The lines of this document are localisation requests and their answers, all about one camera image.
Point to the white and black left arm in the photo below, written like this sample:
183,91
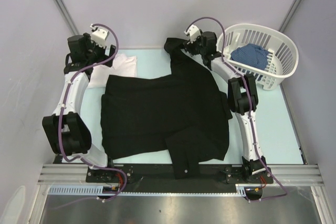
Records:
66,131

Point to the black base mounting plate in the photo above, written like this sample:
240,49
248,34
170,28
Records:
159,179

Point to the white plastic laundry basket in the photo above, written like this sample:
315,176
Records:
282,60

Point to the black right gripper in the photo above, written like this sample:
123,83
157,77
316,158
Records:
190,46

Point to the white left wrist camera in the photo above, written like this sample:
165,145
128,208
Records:
99,35

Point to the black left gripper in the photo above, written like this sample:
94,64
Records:
91,44

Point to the aluminium frame rail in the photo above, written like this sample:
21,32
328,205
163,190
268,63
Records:
75,174

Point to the blue crumpled shirt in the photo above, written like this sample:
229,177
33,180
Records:
252,55

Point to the folded white shirt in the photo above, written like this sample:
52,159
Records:
122,66

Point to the black long sleeve shirt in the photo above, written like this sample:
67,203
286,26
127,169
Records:
184,113

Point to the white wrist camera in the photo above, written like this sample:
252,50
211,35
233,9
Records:
193,32
99,35

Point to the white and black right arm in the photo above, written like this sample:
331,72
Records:
242,97

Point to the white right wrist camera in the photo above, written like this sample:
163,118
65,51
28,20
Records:
193,32

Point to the white slotted cable duct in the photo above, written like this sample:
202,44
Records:
81,190

